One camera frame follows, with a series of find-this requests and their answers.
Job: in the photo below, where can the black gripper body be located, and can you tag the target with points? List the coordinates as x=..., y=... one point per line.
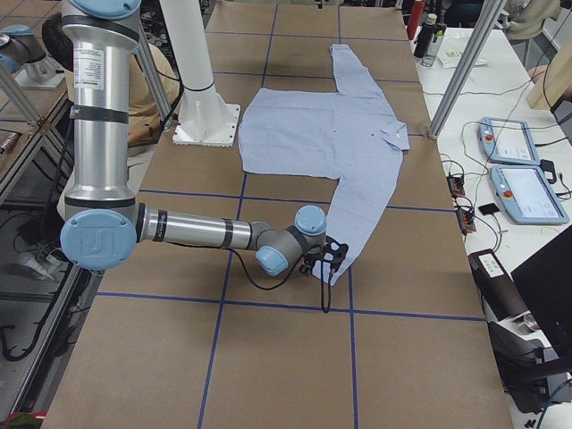
x=309, y=263

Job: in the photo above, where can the light blue striped shirt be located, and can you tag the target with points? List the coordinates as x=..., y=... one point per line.
x=351, y=136

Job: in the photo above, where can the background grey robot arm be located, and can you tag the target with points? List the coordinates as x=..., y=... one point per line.
x=26, y=60

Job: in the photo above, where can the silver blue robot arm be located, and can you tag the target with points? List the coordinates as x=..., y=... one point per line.
x=103, y=219

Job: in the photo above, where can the black power strip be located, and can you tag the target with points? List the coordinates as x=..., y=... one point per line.
x=464, y=207

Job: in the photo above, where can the brown paper roll box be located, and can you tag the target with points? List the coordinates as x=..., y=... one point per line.
x=499, y=295

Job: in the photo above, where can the lower blue teach pendant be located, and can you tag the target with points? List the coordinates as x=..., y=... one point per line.
x=526, y=195

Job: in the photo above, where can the blue teach pendant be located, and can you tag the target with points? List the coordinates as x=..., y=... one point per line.
x=526, y=195
x=505, y=141

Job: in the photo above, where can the upper blue teach pendant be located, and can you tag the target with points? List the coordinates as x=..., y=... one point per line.
x=505, y=141

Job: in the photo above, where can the black monitor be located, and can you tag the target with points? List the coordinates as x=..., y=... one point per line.
x=544, y=283

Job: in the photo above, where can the seated person beige shirt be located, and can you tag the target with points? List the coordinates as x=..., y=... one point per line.
x=102, y=71

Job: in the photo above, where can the white green printed paper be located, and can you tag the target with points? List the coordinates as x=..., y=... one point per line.
x=450, y=56

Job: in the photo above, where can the black water bottle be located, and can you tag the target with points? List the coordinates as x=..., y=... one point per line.
x=424, y=36

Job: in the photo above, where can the red bottle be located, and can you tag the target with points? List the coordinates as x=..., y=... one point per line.
x=415, y=16

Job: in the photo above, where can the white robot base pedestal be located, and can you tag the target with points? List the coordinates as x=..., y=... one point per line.
x=204, y=118

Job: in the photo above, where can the grey aluminium frame post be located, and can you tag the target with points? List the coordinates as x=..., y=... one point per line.
x=489, y=15

